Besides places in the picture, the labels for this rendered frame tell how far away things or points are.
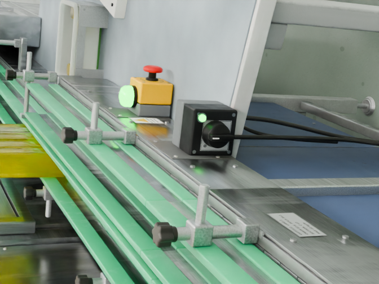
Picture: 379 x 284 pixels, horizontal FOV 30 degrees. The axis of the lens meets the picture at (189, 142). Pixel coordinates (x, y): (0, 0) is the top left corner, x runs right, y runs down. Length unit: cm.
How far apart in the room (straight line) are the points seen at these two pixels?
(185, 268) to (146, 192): 12
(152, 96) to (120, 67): 36
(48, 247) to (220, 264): 81
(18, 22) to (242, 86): 157
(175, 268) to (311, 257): 22
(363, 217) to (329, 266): 27
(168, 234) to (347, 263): 20
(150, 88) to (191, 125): 28
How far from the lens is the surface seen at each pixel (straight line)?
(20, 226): 160
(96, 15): 188
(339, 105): 203
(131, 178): 107
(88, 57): 189
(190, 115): 116
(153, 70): 143
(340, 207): 108
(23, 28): 267
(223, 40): 125
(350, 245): 87
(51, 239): 159
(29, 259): 151
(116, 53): 181
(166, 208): 96
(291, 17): 125
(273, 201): 99
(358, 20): 132
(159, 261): 98
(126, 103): 143
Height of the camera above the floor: 131
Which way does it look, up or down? 24 degrees down
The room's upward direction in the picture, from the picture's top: 89 degrees counter-clockwise
